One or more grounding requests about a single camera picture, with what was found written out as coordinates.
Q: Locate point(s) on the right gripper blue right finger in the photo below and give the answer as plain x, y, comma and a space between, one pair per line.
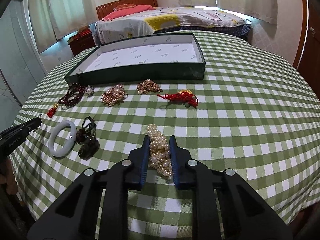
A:
174, 161

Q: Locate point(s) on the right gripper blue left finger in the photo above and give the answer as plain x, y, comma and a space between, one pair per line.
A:
145, 160

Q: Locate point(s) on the white jade bangle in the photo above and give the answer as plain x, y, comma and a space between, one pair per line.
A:
62, 139

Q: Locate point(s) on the red cord gold charm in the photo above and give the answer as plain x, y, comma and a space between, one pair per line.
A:
183, 96

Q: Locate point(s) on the dark red bead mala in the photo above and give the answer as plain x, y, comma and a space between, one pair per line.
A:
72, 97

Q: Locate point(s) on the dark green jewelry tray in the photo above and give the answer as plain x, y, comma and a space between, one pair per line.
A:
168, 56

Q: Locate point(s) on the person's hand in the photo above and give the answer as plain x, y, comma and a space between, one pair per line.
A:
8, 177

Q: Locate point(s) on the green white checked tablecloth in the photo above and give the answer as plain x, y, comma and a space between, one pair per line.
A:
256, 115

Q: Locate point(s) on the dark wooden nightstand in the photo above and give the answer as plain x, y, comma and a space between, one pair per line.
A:
81, 41

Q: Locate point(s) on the bed with patterned sheet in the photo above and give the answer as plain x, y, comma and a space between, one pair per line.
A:
118, 26

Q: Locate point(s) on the white curtain left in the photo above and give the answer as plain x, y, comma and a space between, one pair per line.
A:
52, 20

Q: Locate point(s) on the pink pillow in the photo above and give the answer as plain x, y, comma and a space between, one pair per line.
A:
127, 11

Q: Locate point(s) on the brown wooden door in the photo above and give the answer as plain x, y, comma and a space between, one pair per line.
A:
307, 57

